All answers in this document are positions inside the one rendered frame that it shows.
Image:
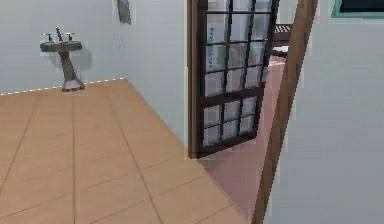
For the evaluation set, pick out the green framed picture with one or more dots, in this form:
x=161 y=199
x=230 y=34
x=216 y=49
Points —
x=359 y=8

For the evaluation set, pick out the grey pedestal sink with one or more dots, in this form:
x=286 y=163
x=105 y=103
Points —
x=62 y=46

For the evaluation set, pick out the dark slatted furniture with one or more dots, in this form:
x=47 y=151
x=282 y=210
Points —
x=282 y=33

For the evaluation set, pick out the grey wall-mounted object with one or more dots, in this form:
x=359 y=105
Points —
x=124 y=10

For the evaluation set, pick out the dark glass-paned room door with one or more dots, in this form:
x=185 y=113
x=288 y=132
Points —
x=230 y=76

